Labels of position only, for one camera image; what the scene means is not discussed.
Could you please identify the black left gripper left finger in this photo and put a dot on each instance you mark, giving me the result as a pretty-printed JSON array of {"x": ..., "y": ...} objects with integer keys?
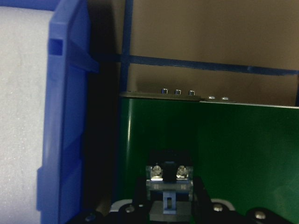
[{"x": 137, "y": 211}]

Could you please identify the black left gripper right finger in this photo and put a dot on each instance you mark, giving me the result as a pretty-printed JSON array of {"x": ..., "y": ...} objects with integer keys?
[{"x": 202, "y": 208}]

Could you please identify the red push button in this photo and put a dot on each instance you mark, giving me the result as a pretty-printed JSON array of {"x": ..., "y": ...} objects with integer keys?
[{"x": 169, "y": 186}]

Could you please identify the green conveyor belt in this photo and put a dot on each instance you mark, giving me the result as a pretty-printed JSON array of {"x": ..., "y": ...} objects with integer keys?
[{"x": 247, "y": 154}]

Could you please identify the blue left plastic bin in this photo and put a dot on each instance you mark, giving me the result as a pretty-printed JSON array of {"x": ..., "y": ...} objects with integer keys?
[{"x": 59, "y": 179}]

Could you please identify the white foam in left bin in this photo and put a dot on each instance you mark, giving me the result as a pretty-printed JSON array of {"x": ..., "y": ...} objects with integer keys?
[{"x": 23, "y": 68}]

